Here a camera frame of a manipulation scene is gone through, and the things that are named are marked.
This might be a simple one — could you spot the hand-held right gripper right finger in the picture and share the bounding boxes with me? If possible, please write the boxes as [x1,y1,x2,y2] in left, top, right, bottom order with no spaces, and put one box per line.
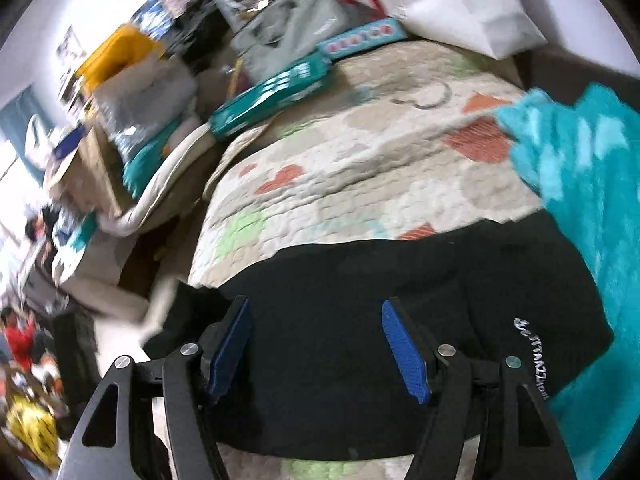
[381,297,581,480]

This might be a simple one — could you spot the cream pet bed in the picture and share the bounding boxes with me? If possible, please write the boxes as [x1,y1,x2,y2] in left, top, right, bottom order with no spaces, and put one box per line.
[97,122,218,236]

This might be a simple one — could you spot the cardboard box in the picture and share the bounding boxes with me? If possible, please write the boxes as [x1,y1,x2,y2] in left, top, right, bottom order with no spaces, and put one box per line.
[47,125,133,218]

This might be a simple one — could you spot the yellow container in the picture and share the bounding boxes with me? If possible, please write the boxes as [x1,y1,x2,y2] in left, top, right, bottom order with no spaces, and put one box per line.
[79,24,166,96]

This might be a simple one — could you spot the heart-patterned quilted bedspread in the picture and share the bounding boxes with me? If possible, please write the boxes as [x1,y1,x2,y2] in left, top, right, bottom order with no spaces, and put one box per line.
[187,40,548,480]

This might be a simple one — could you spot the teal box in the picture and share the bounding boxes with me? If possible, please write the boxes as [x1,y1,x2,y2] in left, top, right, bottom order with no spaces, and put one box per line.
[208,55,333,140]

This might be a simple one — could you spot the black pants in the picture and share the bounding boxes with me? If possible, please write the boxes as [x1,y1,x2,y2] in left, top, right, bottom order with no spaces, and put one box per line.
[142,211,615,462]

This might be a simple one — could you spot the light blue box with dots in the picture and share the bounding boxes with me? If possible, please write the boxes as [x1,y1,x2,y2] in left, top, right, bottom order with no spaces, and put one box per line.
[315,16,408,62]

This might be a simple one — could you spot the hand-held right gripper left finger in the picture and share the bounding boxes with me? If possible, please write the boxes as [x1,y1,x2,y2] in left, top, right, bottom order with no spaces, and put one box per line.
[57,295,256,480]

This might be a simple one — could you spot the white paper bag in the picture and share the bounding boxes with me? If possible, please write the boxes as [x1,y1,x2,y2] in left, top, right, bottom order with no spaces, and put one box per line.
[332,0,549,61]

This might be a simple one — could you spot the turquoise fleece blanket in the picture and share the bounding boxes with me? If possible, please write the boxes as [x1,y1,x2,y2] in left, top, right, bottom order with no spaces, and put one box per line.
[495,82,640,480]

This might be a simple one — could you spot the grey bag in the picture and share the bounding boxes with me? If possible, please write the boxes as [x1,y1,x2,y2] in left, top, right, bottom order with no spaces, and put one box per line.
[231,0,353,83]

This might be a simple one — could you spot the clear plastic bag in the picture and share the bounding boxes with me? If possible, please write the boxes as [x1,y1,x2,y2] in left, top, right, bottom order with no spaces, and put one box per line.
[92,52,201,161]

